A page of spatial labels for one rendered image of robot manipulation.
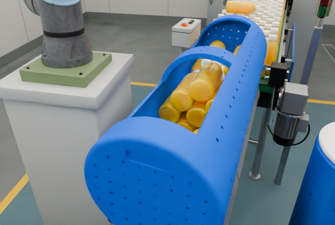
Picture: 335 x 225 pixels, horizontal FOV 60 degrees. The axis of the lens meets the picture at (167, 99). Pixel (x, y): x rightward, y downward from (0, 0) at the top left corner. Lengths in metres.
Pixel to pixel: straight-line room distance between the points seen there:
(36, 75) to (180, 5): 4.80
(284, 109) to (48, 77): 1.11
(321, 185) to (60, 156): 0.76
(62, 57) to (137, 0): 4.90
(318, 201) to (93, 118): 0.65
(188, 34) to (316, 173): 0.92
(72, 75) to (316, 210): 0.77
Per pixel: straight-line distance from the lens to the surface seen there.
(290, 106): 1.54
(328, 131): 0.94
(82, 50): 0.90
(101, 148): 0.54
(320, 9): 1.67
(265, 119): 1.92
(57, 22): 0.88
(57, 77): 0.86
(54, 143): 0.97
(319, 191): 0.91
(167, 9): 5.62
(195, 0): 5.51
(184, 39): 1.52
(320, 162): 0.88
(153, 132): 0.49
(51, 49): 0.90
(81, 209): 1.14
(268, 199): 2.12
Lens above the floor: 1.53
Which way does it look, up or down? 30 degrees down
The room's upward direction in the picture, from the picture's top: straight up
